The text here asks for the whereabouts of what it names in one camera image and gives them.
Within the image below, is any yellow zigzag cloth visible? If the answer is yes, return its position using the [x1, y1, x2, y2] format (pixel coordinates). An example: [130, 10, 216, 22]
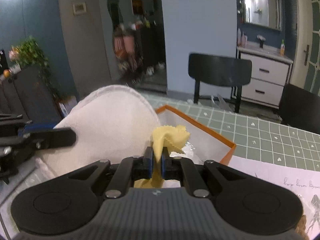
[134, 125, 190, 189]

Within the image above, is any white round cushion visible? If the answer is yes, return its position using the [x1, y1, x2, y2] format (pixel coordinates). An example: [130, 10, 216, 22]
[36, 85, 161, 179]

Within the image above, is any brown coir bear mat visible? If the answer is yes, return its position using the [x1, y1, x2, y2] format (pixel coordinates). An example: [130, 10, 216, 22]
[295, 215, 309, 240]

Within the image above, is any orange cardboard box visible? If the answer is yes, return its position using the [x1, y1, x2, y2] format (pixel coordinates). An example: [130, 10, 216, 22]
[155, 105, 236, 166]

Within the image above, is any dark sideboard cabinet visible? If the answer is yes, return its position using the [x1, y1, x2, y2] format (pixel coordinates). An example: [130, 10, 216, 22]
[1, 65, 62, 124]

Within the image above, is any green grid tablecloth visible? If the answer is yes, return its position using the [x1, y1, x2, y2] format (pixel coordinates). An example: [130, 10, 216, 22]
[143, 93, 319, 172]

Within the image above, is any green potted plant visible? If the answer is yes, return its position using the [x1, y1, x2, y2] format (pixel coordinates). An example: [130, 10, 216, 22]
[9, 36, 61, 100]

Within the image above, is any black chair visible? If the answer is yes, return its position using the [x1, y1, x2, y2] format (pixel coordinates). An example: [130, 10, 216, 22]
[188, 53, 252, 113]
[278, 83, 320, 134]

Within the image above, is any white printed paper sheet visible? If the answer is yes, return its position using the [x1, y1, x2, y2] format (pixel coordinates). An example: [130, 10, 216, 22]
[229, 157, 319, 239]

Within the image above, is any white drawer cabinet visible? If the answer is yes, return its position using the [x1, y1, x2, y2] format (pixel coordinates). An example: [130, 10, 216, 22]
[236, 46, 293, 109]

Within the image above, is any white glass door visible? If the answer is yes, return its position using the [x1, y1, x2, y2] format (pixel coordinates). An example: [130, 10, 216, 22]
[290, 0, 319, 95]

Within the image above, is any green soap bottle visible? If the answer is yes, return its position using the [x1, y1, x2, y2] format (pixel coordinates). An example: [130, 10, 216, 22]
[280, 40, 285, 56]

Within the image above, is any wall switch panel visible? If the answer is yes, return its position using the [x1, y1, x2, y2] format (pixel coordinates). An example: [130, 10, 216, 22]
[72, 2, 87, 16]

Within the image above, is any wall mirror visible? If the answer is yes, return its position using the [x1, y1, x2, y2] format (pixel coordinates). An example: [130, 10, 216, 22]
[243, 0, 282, 31]

